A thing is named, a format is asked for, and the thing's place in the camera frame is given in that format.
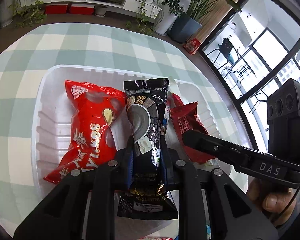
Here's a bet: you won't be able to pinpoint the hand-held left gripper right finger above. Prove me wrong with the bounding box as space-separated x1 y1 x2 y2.
161 145 279 240

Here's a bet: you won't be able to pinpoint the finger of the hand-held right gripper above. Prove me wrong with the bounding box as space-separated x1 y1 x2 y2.
182 129 250 167

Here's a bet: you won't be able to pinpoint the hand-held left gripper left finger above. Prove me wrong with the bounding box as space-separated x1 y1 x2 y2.
14 140 134 240

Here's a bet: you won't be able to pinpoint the dark red narrow packet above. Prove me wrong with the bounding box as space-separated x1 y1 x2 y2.
169 92 217 164

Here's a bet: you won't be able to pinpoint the black sesame snack packet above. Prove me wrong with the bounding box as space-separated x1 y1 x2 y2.
117 77 179 220

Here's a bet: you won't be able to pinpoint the red chocolate ball bag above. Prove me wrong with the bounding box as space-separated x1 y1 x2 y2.
43 79 127 186

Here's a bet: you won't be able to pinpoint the grey white snack packet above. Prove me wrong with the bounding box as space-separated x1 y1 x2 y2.
164 77 182 133

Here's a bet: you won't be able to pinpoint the pink snack packet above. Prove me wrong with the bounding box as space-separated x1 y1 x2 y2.
137 236 173 240

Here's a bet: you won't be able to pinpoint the white plastic tray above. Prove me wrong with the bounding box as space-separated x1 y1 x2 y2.
32 64 232 230

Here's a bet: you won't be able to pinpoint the person's right hand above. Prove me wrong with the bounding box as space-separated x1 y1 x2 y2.
246 179 297 227

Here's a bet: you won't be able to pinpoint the black balcony chair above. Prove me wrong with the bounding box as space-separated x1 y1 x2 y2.
206 37 243 70

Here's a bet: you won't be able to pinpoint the red paper bag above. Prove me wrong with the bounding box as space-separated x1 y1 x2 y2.
184 37 202 55

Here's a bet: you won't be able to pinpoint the large-leaf plant grey planter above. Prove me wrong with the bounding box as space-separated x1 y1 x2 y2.
170 0 250 43

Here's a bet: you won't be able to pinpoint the beige curtain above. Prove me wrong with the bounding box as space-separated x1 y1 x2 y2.
194 0 255 45

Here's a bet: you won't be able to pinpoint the leafy plant tall white pot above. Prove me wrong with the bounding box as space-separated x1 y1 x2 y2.
154 0 184 37

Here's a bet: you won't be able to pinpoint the green white checked tablecloth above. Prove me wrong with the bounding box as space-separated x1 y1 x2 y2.
0 22 243 240

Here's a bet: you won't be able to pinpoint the small grey pot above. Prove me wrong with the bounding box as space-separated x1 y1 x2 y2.
94 5 108 17

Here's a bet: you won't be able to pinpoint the trailing pothos on stand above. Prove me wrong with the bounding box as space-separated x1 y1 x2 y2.
12 0 48 28

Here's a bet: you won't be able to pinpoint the plant in white ribbed pot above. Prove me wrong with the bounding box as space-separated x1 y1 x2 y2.
0 0 18 28

